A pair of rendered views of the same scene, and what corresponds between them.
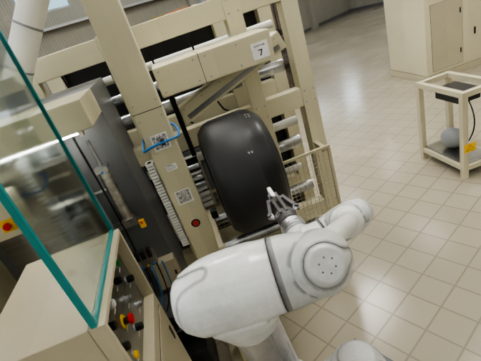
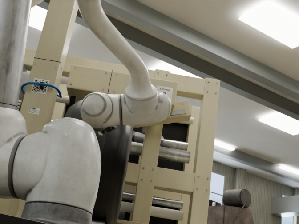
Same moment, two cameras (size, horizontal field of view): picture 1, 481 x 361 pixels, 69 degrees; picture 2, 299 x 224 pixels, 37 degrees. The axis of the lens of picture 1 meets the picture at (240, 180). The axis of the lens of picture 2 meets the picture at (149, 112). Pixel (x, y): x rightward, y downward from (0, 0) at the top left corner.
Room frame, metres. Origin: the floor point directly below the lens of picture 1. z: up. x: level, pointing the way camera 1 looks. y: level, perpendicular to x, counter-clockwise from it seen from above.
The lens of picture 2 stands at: (-0.41, -0.39, 0.68)
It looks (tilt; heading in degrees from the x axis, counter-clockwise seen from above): 21 degrees up; 4
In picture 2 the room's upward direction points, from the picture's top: 9 degrees clockwise
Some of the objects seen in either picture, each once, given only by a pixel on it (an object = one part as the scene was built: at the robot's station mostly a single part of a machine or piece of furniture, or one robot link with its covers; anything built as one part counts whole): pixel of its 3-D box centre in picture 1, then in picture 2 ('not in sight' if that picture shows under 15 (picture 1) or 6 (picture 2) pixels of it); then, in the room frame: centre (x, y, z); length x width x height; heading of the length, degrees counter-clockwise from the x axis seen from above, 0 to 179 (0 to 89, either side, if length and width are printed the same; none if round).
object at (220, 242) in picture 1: (217, 233); (28, 218); (1.62, 0.21, 0.90); 0.40 x 0.03 x 0.10; 6
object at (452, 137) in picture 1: (456, 123); not in sight; (2.86, -2.04, 0.40); 0.60 x 0.35 x 0.80; 3
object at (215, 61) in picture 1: (212, 61); (122, 93); (1.95, -0.06, 1.71); 0.61 x 0.25 x 0.15; 96
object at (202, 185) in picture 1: (192, 185); not in sight; (2.00, 0.29, 1.05); 0.20 x 0.15 x 0.30; 96
